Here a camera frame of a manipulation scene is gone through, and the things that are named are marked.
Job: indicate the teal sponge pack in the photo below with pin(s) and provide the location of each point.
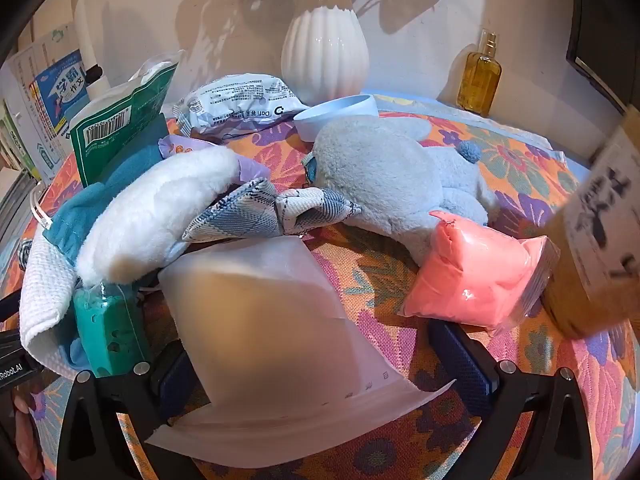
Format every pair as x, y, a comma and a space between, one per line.
107, 332

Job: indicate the green cotton swab packet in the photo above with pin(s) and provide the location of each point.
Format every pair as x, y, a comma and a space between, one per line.
120, 125

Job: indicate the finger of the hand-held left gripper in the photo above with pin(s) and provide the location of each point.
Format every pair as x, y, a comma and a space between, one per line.
7, 306

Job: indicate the light blue bowl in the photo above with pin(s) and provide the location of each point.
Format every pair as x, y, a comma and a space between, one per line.
345, 110

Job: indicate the bamboo pen holder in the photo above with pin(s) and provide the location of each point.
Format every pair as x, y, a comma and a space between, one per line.
590, 260

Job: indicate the white ribbed vase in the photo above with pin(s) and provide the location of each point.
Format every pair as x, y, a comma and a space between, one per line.
325, 60

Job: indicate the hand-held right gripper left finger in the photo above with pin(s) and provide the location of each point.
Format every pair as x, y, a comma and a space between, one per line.
172, 379

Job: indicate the plaid bow hair clip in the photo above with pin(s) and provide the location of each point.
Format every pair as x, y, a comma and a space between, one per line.
310, 207

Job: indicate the white printed packet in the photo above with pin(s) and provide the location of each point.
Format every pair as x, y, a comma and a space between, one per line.
240, 100

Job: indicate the pink sponge pack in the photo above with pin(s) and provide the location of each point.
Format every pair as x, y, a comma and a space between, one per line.
470, 275

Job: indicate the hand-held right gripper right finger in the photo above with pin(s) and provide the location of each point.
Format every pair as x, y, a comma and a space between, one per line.
462, 360

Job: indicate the blue illustrated workbook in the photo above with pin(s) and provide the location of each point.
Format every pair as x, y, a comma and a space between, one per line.
57, 95

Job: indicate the grey cloth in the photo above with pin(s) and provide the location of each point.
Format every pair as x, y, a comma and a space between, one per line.
150, 220

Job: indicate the grey plush toy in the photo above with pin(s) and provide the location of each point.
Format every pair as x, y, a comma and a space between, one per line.
390, 185

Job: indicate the white translucent plastic bag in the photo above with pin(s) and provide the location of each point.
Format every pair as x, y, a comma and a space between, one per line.
270, 320

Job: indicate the floral tablecloth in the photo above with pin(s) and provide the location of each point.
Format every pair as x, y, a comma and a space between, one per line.
380, 280

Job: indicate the row of books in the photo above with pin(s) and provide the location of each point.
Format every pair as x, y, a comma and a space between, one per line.
12, 150

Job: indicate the person's left hand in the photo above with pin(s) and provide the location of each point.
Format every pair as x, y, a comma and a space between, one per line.
27, 435

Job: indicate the white waffle cloth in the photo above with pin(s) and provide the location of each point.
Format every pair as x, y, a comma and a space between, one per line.
45, 300

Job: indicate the yellow perfume bottle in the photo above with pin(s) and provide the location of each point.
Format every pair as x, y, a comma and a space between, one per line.
479, 80

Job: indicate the white lamp stand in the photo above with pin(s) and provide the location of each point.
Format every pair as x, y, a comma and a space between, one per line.
90, 50

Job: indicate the black monitor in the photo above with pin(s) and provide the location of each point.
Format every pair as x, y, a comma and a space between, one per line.
605, 35

